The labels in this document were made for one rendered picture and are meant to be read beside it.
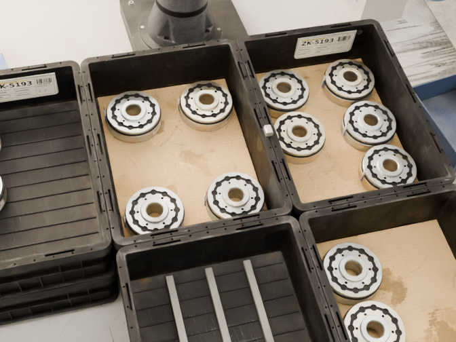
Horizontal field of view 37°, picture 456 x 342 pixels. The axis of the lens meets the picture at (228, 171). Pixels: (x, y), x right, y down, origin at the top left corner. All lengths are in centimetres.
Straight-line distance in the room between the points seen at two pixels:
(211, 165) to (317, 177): 20
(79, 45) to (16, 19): 17
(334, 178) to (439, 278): 26
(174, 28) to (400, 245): 67
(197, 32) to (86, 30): 29
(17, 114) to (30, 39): 34
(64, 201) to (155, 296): 25
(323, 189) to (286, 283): 20
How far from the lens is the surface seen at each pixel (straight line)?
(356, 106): 138
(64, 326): 130
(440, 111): 164
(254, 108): 125
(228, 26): 164
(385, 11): 177
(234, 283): 118
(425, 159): 132
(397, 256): 126
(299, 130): 133
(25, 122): 137
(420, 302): 123
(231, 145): 132
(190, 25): 154
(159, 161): 129
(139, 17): 165
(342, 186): 130
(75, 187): 127
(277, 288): 118
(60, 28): 170
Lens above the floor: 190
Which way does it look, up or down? 57 degrees down
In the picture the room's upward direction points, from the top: 8 degrees clockwise
